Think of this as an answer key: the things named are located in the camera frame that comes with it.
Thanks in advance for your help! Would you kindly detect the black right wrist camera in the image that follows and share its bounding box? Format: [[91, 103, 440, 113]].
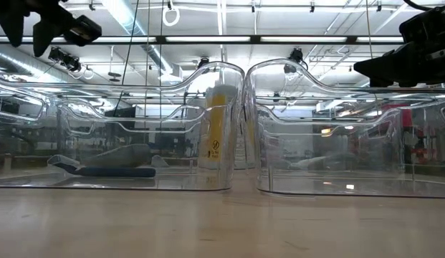
[[398, 2, 445, 44]]

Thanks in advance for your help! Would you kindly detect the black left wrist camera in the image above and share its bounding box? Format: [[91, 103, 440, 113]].
[[62, 14, 103, 47]]

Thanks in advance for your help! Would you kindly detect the black beam with light strips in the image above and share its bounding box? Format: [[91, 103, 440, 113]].
[[0, 34, 406, 46]]

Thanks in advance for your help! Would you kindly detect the black hanging camera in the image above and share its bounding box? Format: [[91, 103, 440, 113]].
[[283, 47, 309, 75]]

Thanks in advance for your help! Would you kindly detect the white looped cable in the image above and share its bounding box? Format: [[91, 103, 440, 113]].
[[161, 6, 181, 28]]

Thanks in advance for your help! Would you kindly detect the yellow canister with white lid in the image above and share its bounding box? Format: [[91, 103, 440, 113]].
[[197, 85, 239, 171]]

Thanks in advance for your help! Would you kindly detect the red equipment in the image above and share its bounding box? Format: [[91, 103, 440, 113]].
[[411, 128, 436, 164]]

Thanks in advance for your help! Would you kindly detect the clear plastic bin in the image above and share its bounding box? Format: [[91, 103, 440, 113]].
[[242, 58, 445, 200], [0, 60, 246, 193]]

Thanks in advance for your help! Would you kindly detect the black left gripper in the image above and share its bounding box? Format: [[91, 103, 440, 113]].
[[0, 0, 78, 58]]

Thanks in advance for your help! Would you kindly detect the black hanging cable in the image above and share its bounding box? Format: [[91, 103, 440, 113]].
[[113, 0, 140, 118]]

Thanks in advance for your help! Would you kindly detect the blue razor with clear cap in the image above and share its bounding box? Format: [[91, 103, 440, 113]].
[[46, 154, 158, 178]]

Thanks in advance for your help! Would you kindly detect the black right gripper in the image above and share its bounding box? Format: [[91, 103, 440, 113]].
[[353, 38, 445, 88]]

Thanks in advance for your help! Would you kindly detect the red cabinet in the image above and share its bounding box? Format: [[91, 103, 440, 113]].
[[381, 103, 413, 128]]

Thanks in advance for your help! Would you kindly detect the black ceiling camera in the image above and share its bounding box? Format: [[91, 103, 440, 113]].
[[48, 46, 82, 72]]

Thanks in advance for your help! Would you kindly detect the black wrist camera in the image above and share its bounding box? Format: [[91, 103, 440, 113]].
[[398, 2, 445, 44], [62, 14, 103, 47]]

